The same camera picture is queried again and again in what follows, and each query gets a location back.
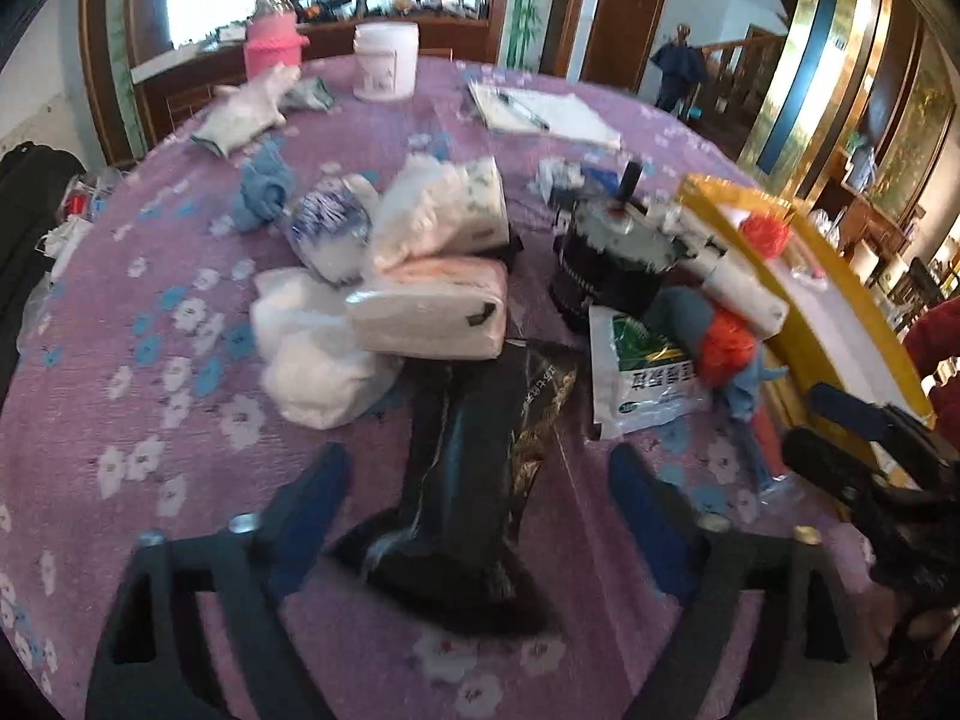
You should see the pink sleeved bottle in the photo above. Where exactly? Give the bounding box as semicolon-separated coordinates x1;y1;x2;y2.
244;0;310;83

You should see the yellow cardboard box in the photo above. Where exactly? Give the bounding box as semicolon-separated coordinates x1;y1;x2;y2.
679;174;935;496

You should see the gold blue pillar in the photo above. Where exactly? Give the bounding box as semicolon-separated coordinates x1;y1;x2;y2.
739;0;878;196

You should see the black pen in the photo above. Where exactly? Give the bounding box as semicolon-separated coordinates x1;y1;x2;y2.
495;88;552;130

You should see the person's right hand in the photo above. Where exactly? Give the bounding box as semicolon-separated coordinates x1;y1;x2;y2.
866;585;960;683

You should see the purple floral tablecloth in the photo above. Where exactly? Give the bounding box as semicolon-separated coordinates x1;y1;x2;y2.
0;52;878;720

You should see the pale blue cloth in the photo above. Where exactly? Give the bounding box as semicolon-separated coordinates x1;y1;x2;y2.
724;356;788;421

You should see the large landscape painting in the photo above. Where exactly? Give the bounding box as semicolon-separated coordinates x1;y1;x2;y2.
870;45;955;218

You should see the black bag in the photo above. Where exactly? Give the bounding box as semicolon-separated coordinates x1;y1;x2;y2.
0;141;87;391

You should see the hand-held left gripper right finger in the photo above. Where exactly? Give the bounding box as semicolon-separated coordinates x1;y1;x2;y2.
607;442;878;720

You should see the pile of plastic wrappers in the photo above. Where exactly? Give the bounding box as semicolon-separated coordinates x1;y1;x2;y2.
43;169;125;271

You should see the white glove green cuff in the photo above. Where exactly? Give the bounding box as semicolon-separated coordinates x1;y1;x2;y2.
285;77;336;112
191;64;301;158

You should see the green white packet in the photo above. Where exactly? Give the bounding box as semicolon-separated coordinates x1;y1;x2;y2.
589;306;713;442

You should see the black snack package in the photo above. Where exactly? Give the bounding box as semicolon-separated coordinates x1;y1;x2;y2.
330;345;578;635

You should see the grey cloth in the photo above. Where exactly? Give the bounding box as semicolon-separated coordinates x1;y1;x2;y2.
645;286;713;350

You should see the white notebook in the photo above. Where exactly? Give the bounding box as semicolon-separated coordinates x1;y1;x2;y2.
469;81;623;151

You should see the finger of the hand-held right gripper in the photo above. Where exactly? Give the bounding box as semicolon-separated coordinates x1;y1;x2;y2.
782;426;912;511
808;382;938;451

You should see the wooden counter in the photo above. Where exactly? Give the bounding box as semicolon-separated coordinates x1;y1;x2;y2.
131;15;496;147

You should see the person's red sweater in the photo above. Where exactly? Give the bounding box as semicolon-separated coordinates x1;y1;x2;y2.
904;298;960;421

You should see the blue white snack packet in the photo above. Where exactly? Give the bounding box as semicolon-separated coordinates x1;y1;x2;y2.
289;174;376;284

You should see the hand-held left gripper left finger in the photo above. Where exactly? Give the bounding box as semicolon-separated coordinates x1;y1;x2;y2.
85;442;355;720

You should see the white plastic jar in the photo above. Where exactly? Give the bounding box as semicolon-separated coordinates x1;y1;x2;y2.
352;21;419;102

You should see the clear plastic bag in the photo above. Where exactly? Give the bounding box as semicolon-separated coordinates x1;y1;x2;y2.
15;270;61;361

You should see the light blue towel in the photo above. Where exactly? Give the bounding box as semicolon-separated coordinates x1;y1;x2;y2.
232;141;297;233

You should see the orange plastic bag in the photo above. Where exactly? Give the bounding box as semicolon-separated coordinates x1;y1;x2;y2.
697;307;758;387

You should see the white plastic bag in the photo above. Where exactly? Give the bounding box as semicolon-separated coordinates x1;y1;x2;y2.
250;268;398;430

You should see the wooden staircase railing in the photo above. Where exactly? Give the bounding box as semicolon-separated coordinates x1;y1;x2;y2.
701;26;788;136

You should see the red plastic bag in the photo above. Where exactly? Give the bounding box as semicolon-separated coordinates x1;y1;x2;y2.
739;211;792;260

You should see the black cup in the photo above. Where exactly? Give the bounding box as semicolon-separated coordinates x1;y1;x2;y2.
550;157;691;331

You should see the wooden door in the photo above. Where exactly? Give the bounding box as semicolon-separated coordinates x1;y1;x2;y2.
581;0;672;95

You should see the grey motor part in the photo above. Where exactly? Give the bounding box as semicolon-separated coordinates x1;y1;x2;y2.
570;157;676;271

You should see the pink tissue pack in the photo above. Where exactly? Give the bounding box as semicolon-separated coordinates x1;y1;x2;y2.
345;255;507;361

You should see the lemon print tissue pack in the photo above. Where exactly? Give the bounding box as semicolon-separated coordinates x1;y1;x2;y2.
367;154;511;275

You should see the small blue tissue packet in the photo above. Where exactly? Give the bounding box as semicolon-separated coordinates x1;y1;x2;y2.
536;157;601;202

